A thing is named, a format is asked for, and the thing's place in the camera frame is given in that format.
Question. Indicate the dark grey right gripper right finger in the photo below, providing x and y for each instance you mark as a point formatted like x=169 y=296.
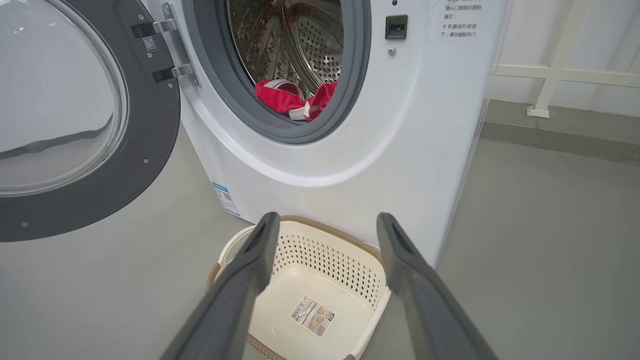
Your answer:
x=425 y=310

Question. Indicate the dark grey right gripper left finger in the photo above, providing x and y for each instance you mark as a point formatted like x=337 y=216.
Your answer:
x=225 y=310

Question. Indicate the washing machine glass door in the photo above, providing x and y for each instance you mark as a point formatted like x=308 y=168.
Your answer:
x=150 y=140

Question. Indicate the red and white garment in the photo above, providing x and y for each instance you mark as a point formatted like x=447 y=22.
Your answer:
x=280 y=100

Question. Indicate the white printed product label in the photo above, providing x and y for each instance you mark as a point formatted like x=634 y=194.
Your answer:
x=313 y=317

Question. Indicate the cream perforated laundry basket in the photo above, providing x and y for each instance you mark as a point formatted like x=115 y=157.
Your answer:
x=320 y=280

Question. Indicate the white front-load washing machine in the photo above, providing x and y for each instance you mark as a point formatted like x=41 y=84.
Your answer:
x=400 y=125

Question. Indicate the grey rubber door seal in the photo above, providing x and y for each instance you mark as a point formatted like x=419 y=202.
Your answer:
x=357 y=75

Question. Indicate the metal washing machine door hinge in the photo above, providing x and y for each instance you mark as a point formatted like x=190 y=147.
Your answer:
x=175 y=47

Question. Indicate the stainless steel washing machine drum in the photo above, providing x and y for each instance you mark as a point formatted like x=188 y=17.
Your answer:
x=310 y=45

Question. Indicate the blurry black object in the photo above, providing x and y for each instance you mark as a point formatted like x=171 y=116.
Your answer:
x=396 y=26

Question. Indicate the blue energy label sticker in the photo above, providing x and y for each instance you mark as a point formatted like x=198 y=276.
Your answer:
x=225 y=198

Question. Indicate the Chinese text warning sticker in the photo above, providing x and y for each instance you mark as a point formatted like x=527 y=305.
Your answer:
x=457 y=22

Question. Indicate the white metal railing frame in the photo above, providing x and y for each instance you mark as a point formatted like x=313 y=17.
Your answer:
x=550 y=75

